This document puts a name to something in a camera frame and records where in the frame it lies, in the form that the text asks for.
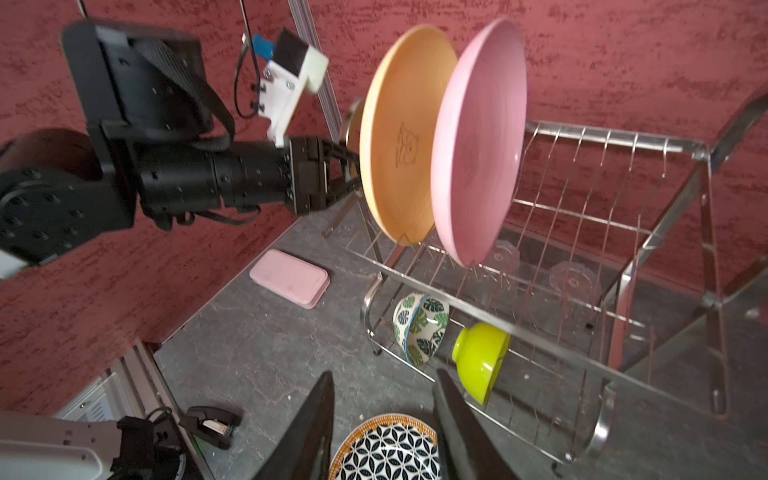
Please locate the patterned orange-rim plate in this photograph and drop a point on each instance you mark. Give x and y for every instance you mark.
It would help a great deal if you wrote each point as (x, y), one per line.
(388, 446)

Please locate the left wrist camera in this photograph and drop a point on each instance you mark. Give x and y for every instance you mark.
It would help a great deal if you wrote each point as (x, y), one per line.
(293, 67)

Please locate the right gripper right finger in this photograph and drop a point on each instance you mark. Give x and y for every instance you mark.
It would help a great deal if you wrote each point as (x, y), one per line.
(465, 450)

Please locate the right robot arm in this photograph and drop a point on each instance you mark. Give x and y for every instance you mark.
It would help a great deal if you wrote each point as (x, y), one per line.
(36, 447)

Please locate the chrome two-tier dish rack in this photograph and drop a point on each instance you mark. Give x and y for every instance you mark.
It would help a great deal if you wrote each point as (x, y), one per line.
(629, 356)

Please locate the black clip tool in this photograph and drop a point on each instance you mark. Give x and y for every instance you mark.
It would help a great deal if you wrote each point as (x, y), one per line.
(213, 425)

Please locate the green leaf pattern bowl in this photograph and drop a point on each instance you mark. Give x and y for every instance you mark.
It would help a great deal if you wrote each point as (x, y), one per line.
(420, 322)

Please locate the aluminium front rail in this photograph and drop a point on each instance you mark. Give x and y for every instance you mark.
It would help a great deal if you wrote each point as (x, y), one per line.
(134, 386)

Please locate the lime green bowl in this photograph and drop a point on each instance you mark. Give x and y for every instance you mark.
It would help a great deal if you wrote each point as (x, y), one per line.
(479, 353)

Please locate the pink plate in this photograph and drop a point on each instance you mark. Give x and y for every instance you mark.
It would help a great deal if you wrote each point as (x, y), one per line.
(478, 142)

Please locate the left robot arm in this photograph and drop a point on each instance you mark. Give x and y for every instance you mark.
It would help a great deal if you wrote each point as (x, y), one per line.
(160, 141)

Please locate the yellow bear plate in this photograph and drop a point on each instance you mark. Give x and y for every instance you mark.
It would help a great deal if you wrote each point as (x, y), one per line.
(397, 132)

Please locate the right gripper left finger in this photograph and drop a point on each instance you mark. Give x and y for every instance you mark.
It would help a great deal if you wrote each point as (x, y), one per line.
(304, 451)

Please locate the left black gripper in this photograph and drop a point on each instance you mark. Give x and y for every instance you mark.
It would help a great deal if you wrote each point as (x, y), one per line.
(320, 173)

